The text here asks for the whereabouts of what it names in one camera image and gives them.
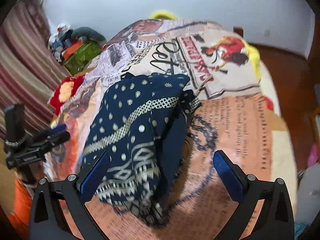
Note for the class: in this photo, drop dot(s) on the orange box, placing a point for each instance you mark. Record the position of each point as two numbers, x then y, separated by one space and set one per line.
71 50

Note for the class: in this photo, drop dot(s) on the navy patterned knit sweater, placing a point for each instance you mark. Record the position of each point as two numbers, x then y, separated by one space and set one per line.
142 125

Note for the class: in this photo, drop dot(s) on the green storage box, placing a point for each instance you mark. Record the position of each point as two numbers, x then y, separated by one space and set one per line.
77 61

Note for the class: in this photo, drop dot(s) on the orange sleeve forearm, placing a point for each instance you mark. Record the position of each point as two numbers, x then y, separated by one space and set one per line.
21 212

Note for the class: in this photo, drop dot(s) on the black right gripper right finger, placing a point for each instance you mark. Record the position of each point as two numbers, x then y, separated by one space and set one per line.
232 176

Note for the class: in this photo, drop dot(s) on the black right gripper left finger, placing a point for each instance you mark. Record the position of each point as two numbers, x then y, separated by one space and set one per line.
91 176

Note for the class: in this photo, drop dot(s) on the red plush toy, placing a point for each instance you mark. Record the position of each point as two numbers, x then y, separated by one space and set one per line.
66 90

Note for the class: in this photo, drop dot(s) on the striped curtain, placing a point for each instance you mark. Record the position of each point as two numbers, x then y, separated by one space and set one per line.
29 72

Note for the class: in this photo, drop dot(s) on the newspaper print bed cover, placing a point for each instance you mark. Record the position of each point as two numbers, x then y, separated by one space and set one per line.
239 114

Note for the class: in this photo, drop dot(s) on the grey plush toy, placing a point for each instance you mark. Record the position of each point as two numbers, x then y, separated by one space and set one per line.
88 33

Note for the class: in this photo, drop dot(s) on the yellow pillow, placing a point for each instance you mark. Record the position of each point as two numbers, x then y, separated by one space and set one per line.
161 14

